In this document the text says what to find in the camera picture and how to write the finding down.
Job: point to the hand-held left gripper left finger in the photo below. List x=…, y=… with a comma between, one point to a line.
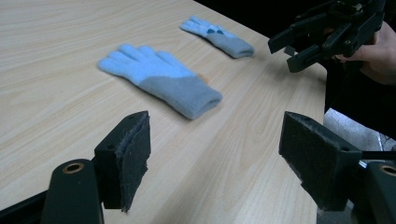
x=124, y=161

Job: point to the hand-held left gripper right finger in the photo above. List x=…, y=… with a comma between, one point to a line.
x=320, y=165

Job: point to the light blue grey knit glove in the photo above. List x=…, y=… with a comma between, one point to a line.
x=162, y=77
x=221, y=39

